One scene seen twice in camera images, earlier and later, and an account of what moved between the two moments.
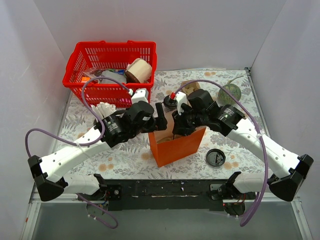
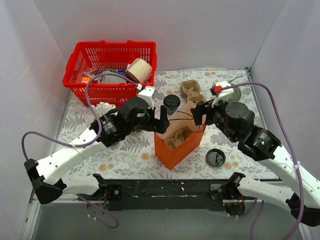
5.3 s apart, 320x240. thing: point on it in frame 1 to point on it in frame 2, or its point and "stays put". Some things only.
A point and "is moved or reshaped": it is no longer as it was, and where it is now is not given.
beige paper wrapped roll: (139, 71) stays put
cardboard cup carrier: (161, 137) to (178, 138)
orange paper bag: (168, 147) is moved or reshaped
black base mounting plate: (169, 194) stays put
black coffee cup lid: (215, 157) stays put
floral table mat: (132, 160) stays put
